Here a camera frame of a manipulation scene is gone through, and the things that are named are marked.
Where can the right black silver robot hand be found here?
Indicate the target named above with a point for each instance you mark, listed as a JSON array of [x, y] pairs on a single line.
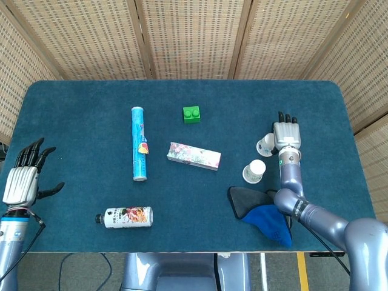
[[287, 135]]

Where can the grey-blue robot torso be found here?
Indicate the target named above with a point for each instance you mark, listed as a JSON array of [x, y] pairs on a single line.
[[182, 266]]

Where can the blue and grey cloth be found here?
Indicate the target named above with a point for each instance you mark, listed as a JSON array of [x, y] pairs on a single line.
[[263, 224]]

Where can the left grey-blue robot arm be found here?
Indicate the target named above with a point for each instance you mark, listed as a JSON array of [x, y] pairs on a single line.
[[12, 242]]

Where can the woven wicker folding screen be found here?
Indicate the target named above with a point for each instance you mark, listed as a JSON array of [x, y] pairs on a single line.
[[194, 36]]

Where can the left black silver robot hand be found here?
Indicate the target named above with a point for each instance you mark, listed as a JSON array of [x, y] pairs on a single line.
[[21, 188]]

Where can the paper cup with blue flower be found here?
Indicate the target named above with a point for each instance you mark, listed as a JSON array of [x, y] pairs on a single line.
[[264, 147]]

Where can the blue cling wrap roll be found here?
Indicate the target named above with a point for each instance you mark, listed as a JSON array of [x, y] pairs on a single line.
[[139, 136]]

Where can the floral cardboard box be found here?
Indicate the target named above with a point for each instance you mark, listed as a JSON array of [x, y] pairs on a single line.
[[194, 156]]

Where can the teal felt table cover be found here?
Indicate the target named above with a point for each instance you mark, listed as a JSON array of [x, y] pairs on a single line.
[[194, 194]]

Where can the white printed drink bottle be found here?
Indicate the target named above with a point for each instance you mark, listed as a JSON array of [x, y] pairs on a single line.
[[127, 216]]

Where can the paper cup with green flower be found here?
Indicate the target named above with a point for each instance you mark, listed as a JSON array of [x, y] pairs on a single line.
[[254, 171]]

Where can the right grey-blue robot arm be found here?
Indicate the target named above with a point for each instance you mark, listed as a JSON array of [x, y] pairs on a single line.
[[291, 175]]

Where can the green toy brick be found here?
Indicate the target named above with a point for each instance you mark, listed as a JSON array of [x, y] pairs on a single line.
[[191, 116]]

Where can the black table control panel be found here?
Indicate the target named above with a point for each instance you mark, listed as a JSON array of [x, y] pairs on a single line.
[[325, 254]]

